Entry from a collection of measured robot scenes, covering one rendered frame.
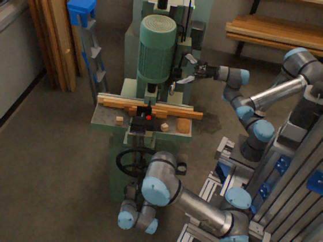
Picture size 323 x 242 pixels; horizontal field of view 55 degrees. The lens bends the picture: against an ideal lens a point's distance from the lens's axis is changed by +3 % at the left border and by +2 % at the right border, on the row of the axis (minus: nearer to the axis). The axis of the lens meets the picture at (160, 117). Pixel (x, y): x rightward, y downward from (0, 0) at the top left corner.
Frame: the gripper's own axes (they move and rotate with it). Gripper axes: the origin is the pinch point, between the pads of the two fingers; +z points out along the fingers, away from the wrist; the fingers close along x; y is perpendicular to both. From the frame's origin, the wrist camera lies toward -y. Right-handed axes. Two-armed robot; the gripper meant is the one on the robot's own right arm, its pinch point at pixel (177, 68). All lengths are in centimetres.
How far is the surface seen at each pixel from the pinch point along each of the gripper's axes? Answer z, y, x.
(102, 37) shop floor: 93, -244, -82
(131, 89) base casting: 28, -64, 6
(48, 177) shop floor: 86, -105, 83
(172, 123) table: -3.2, -32.9, 26.5
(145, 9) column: 21.9, -5.8, -29.3
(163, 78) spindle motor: 6.5, -8.9, 4.5
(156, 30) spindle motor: 13.6, 12.9, -12.8
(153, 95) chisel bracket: 10.4, -22.1, 13.2
